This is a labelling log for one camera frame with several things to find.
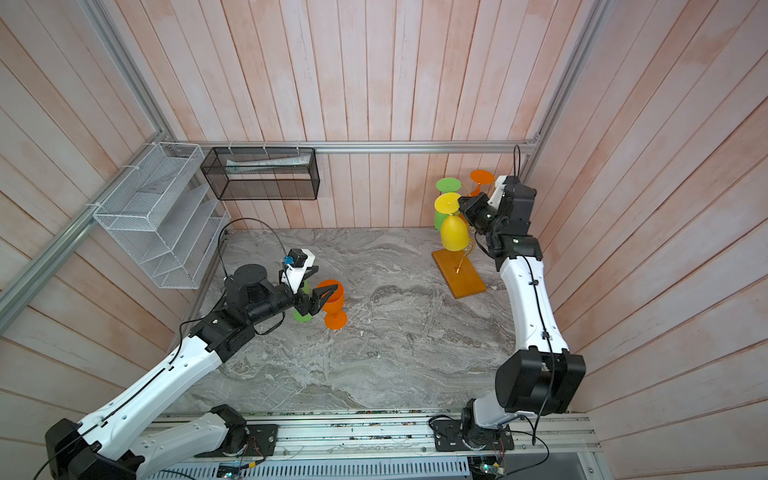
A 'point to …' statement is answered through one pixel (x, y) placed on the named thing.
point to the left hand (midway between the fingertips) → (326, 283)
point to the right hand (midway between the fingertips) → (456, 196)
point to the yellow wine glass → (454, 232)
